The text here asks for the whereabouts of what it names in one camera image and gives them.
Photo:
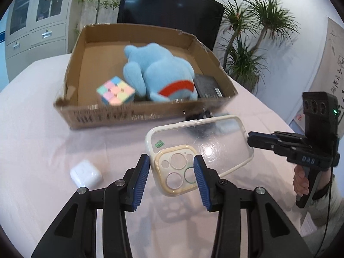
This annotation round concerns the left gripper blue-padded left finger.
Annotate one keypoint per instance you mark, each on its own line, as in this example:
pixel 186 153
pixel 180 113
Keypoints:
pixel 73 231

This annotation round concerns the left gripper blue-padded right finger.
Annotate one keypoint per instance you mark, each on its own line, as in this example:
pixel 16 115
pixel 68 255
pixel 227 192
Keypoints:
pixel 270 232

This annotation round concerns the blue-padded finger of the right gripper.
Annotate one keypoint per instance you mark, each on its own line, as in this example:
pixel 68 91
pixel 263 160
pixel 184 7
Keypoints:
pixel 286 136
pixel 271 142

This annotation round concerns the clear beige phone case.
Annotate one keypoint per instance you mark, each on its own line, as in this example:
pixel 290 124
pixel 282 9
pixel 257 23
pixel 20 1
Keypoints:
pixel 221 141

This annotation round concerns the black product box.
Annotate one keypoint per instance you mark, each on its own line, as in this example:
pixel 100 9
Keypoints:
pixel 207 87

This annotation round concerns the pastel rubik's cube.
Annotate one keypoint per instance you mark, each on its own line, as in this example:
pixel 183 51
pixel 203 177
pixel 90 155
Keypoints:
pixel 115 92

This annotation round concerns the person's right hand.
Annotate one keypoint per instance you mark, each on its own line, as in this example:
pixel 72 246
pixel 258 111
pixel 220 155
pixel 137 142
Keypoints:
pixel 300 181

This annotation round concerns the beige jacket sleeve right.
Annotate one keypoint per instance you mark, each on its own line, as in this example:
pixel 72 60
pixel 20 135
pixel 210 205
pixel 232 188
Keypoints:
pixel 327 207

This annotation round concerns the white earbuds case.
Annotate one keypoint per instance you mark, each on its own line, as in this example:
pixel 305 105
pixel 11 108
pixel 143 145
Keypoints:
pixel 85 174

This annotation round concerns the potted palm plant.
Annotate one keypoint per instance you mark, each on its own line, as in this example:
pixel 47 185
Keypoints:
pixel 245 25

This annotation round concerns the blue plush toy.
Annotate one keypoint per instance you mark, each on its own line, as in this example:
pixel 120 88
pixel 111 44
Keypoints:
pixel 154 72

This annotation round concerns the brown cardboard box tray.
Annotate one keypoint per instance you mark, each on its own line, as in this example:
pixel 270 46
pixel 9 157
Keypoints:
pixel 98 56

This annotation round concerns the black tv screen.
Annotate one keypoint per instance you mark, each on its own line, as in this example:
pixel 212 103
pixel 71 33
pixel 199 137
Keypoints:
pixel 201 18

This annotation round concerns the grey filing cabinet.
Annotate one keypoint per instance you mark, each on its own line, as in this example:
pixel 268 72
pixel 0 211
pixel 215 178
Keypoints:
pixel 39 29

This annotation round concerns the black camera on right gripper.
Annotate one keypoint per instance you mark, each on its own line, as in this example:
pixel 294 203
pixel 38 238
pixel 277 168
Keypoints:
pixel 321 116

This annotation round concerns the calligraphy wall scroll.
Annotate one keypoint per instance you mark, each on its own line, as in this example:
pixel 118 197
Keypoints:
pixel 329 77

